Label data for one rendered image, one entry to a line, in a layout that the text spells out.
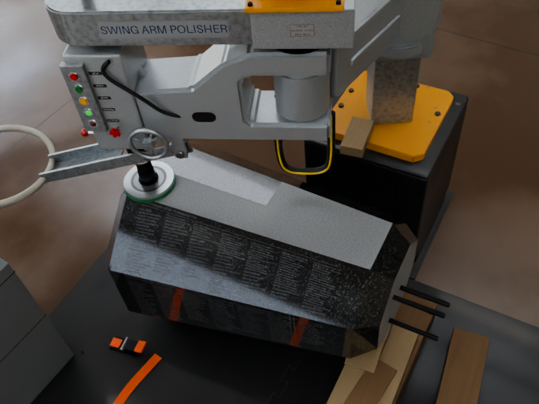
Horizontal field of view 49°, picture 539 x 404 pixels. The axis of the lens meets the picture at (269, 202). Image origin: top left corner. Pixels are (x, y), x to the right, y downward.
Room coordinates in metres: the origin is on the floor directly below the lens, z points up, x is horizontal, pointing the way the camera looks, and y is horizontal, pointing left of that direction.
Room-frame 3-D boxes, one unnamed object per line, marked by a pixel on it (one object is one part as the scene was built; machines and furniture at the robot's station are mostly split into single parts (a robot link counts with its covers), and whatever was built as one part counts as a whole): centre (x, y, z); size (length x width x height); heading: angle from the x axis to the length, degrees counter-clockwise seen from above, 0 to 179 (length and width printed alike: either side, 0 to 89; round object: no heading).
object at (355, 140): (1.91, -0.42, 0.81); 0.20 x 0.10 x 0.05; 154
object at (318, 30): (1.68, 0.15, 1.63); 0.96 x 0.25 x 0.17; 79
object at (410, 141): (2.09, -0.60, 0.76); 0.49 x 0.49 x 0.05; 56
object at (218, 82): (1.65, 0.11, 1.32); 0.74 x 0.23 x 0.49; 79
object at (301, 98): (1.62, -0.16, 1.36); 0.19 x 0.19 x 0.20
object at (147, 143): (1.60, 0.39, 1.22); 0.15 x 0.10 x 0.15; 79
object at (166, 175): (1.74, 0.49, 0.86); 0.21 x 0.21 x 0.01
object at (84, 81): (1.64, 0.58, 1.39); 0.08 x 0.03 x 0.28; 79
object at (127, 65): (1.73, 0.41, 1.34); 0.36 x 0.22 x 0.45; 79
